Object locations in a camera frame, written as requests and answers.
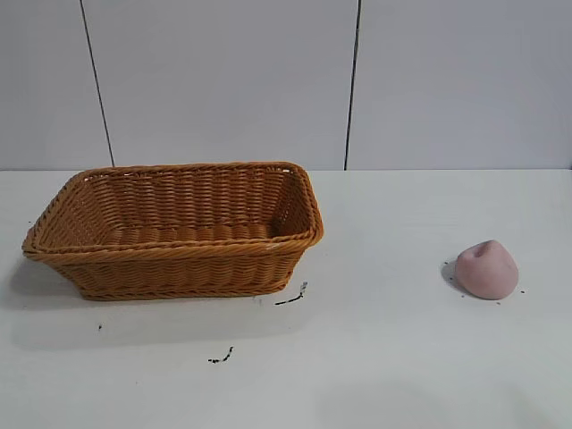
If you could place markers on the pink peach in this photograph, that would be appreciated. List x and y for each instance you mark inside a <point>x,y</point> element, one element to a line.
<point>489,277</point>

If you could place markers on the brown woven wicker basket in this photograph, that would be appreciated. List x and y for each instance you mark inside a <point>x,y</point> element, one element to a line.
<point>179,268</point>

